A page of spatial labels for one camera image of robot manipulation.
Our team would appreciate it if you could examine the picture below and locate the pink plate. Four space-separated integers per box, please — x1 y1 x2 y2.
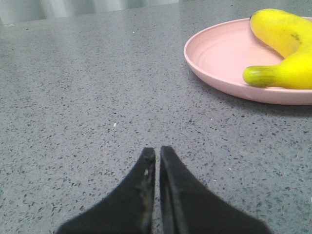
184 18 312 105

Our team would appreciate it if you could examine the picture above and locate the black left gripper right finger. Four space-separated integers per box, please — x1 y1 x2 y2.
159 146 271 234

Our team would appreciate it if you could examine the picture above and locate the yellow banana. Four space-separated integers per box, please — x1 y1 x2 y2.
243 9 312 89

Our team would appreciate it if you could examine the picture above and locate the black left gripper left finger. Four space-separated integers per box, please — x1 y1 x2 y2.
57 148 156 234

